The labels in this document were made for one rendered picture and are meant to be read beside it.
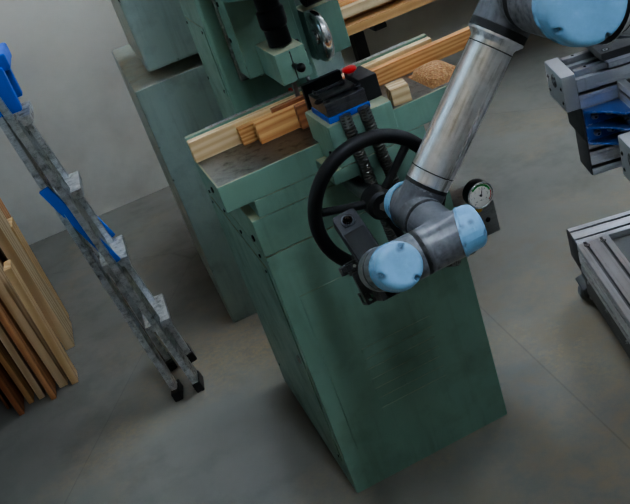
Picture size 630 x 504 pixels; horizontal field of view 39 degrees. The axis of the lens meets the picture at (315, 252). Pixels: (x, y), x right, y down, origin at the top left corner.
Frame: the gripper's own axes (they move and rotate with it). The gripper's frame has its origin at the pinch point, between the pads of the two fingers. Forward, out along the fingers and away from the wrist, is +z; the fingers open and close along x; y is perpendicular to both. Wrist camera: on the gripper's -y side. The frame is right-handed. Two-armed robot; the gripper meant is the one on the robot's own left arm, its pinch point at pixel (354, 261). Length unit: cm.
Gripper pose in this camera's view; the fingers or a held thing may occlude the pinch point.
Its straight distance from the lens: 168.0
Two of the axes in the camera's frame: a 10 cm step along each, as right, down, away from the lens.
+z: -1.2, 0.4, 9.9
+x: 8.9, -4.4, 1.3
